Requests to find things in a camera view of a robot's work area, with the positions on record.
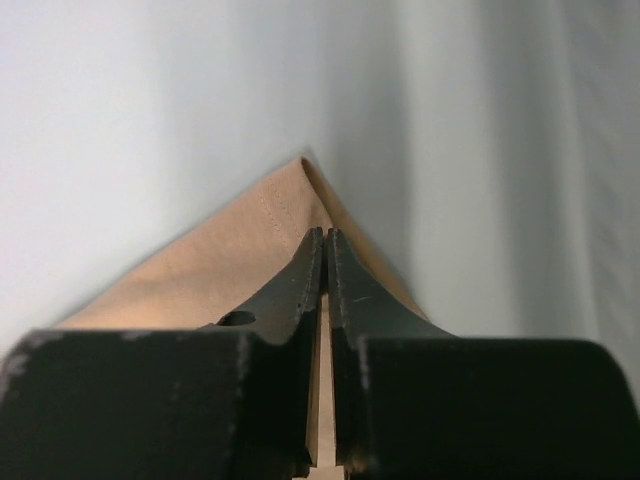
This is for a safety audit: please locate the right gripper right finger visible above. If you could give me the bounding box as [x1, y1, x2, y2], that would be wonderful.
[326, 229, 633, 479]

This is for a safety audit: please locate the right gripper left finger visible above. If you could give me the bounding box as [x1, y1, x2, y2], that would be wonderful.
[1, 228, 324, 479]

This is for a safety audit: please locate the beige t-shirt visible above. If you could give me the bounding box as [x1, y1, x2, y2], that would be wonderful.
[54, 157, 431, 471]

